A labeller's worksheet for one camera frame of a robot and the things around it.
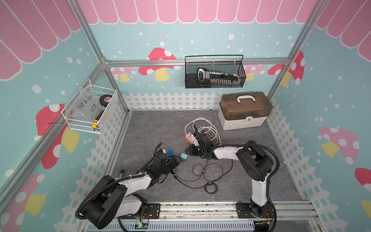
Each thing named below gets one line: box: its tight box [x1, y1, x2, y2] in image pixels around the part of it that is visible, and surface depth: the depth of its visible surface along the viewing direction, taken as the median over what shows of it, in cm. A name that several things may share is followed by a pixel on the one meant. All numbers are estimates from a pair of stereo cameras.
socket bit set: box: [196, 67, 242, 87], surface depth 91 cm
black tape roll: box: [99, 94, 113, 108], surface depth 81 cm
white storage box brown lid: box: [217, 91, 273, 131], surface depth 100 cm
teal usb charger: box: [180, 152, 188, 162], surface depth 94 cm
